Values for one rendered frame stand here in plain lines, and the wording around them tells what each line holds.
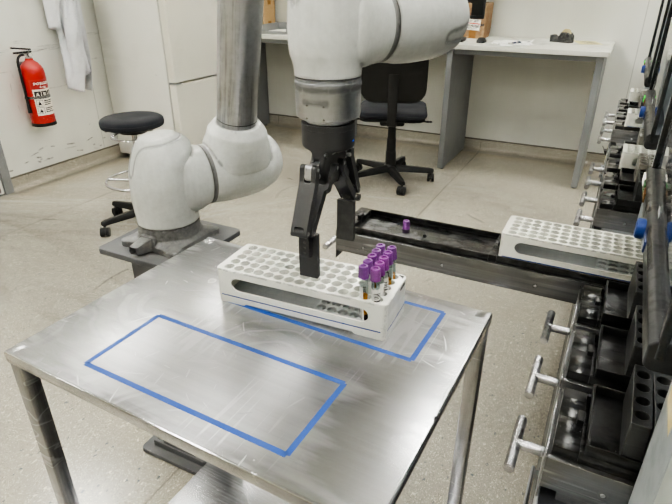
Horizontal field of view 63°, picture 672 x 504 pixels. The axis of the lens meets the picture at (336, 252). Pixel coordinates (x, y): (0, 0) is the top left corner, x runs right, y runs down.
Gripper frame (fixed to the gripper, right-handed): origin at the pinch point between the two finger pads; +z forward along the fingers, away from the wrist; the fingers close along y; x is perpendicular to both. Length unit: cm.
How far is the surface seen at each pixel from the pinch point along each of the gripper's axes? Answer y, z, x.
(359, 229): -32.6, 11.5, -7.4
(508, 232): -32.6, 6.4, 23.5
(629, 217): -69, 13, 48
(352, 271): -2.9, 4.6, 2.8
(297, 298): -0.1, 10.4, -5.9
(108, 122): -144, 30, -192
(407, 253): -30.9, 14.2, 4.2
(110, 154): -248, 90, -305
